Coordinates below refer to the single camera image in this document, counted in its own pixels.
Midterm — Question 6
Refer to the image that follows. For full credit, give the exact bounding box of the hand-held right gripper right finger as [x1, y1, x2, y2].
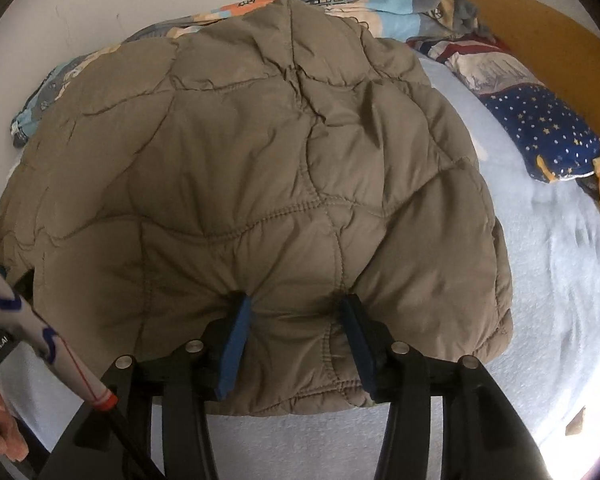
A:
[337, 294, 548, 480]

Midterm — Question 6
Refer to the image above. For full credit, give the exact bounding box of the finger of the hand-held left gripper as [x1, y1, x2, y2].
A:
[0, 264, 35, 306]

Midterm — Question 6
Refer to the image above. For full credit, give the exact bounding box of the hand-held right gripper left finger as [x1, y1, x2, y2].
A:
[40, 294, 254, 480]

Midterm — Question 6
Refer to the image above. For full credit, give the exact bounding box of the olive quilted hooded jacket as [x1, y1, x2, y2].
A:
[0, 0, 513, 416]

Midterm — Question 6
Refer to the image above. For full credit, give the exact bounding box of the person's left hand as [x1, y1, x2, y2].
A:
[0, 385, 28, 461]

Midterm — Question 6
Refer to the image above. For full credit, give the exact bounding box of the star and stripe pillow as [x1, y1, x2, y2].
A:
[410, 37, 600, 183]

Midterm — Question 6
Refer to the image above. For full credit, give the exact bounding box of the patchwork patterned duvet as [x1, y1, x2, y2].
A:
[10, 0, 496, 148]

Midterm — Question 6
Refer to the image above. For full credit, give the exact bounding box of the wooden headboard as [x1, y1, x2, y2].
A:
[460, 0, 600, 151]

